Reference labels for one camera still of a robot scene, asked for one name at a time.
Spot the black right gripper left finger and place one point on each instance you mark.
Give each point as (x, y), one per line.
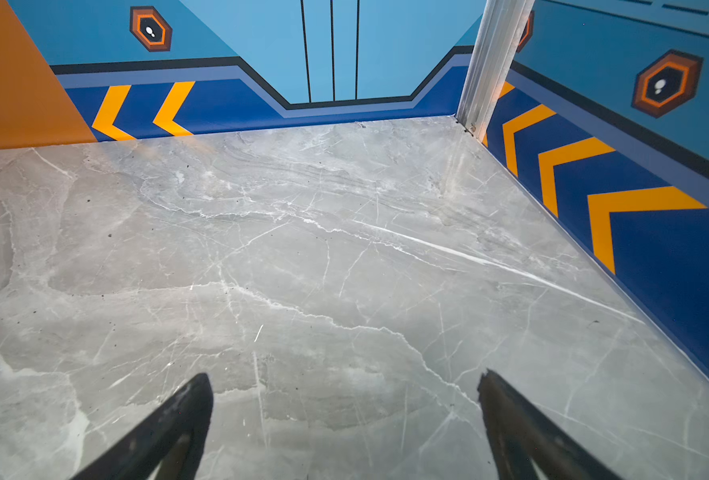
(168, 444)

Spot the aluminium corner post right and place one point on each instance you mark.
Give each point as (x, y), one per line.
(499, 35)

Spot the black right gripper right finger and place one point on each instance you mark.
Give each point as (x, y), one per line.
(525, 443)

